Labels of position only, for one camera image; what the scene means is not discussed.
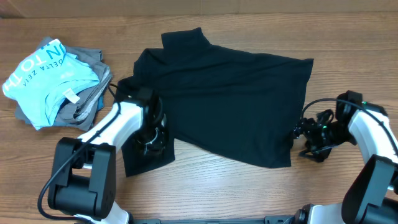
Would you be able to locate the light blue printed t-shirt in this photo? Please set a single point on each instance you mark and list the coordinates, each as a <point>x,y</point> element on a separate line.
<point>45,79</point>

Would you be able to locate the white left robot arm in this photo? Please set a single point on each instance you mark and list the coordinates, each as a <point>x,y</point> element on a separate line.
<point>83,181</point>

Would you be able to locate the brown cardboard backboard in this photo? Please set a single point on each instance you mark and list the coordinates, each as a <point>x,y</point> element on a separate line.
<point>105,8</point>

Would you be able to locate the black t-shirt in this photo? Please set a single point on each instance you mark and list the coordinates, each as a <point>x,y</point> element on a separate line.
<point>236,104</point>

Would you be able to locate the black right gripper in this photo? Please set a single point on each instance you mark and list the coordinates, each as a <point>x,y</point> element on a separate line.
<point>305,127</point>

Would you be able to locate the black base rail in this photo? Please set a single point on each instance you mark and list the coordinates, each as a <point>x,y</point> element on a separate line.
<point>283,219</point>

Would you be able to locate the grey folded garment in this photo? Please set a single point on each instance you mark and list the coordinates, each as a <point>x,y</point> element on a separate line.
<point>80,114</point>

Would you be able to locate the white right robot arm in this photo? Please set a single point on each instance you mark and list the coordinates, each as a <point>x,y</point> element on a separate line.
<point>365,126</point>

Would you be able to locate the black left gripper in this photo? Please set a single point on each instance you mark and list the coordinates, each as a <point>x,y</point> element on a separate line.
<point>157,150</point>

